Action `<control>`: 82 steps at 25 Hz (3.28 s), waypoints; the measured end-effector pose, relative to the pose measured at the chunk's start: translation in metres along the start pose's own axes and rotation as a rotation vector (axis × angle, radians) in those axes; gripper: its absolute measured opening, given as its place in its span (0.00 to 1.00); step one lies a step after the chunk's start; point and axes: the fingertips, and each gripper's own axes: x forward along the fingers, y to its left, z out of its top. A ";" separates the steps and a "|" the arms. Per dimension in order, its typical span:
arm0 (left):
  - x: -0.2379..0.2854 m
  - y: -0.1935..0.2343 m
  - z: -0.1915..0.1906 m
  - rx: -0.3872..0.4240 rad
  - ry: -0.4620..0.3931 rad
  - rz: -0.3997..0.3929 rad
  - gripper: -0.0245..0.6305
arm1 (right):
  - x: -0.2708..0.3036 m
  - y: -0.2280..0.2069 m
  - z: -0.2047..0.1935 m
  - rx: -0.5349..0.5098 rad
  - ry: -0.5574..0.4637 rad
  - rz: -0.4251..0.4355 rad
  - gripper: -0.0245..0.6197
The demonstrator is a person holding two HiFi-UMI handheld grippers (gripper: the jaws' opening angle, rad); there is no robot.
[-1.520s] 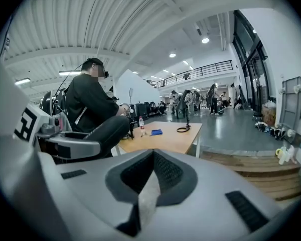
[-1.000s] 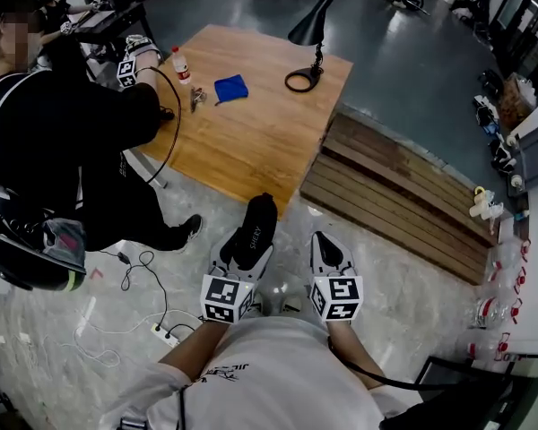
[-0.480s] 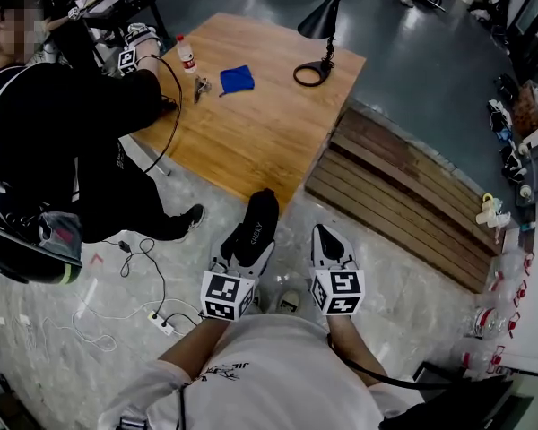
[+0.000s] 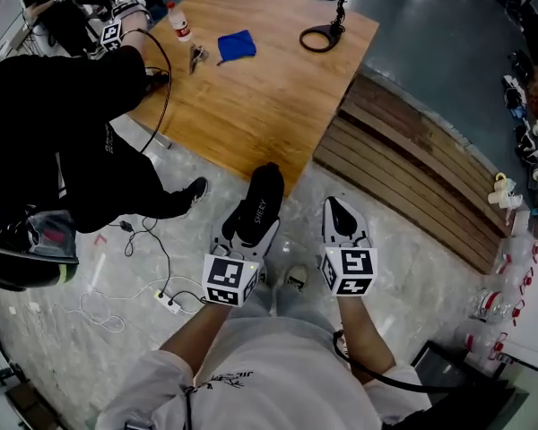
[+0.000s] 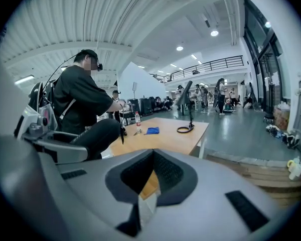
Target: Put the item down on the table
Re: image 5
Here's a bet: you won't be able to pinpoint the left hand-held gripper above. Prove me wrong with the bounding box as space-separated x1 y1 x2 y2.
14 81 89 164

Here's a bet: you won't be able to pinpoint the black equipment cabinets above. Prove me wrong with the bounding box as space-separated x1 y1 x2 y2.
127 97 157 116

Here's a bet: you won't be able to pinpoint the dark framed glass doors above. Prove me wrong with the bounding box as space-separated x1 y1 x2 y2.
242 0 284 114

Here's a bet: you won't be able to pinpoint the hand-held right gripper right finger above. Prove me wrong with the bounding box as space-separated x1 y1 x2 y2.
150 149 293 241

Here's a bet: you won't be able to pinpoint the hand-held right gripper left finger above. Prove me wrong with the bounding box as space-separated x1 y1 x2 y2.
0 134 155 241

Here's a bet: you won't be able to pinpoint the wooden slat platform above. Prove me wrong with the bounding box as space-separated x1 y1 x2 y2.
205 154 301 208

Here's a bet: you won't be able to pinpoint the row of shoes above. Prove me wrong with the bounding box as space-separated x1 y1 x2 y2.
265 124 301 149

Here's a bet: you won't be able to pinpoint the clear water bottle red label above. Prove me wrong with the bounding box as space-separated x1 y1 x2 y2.
134 111 142 134

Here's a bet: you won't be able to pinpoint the long ceiling light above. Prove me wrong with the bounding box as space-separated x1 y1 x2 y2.
14 74 35 85

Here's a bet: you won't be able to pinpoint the black desk lamp ring base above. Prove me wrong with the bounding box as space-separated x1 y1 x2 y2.
176 80 195 135

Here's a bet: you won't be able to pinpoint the white and yellow cups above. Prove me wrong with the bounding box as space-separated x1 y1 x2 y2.
287 156 301 181

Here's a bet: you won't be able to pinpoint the black mezzanine railing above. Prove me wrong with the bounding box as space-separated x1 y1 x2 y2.
163 55 244 83

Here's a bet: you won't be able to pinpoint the cardboard box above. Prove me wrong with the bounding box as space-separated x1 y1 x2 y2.
273 104 291 132

